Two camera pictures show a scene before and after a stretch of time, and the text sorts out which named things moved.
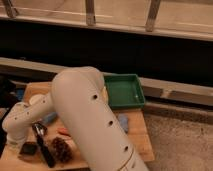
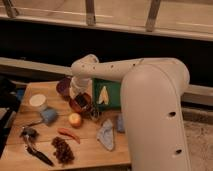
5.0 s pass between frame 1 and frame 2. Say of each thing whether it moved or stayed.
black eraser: moved
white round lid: stayed
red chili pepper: stayed
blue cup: stayed
